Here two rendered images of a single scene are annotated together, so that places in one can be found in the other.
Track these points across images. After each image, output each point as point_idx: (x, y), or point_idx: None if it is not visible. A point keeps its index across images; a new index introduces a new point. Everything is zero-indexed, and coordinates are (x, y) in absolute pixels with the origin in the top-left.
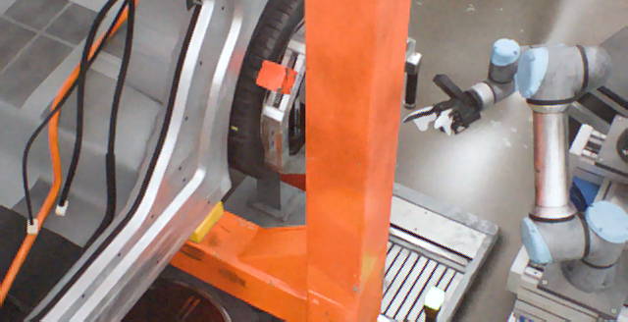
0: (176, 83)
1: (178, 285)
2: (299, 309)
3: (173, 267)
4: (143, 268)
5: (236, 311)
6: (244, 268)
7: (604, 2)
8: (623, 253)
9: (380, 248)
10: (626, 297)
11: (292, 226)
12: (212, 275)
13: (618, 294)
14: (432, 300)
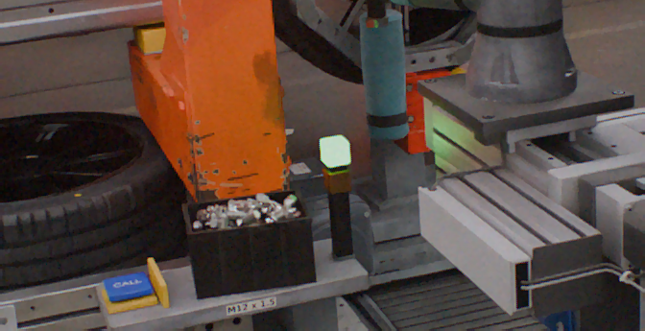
0: None
1: (126, 133)
2: (175, 130)
3: (142, 122)
4: None
5: (146, 159)
6: (156, 74)
7: None
8: (606, 86)
9: None
10: (577, 162)
11: (385, 216)
12: (149, 110)
13: (526, 107)
14: (322, 146)
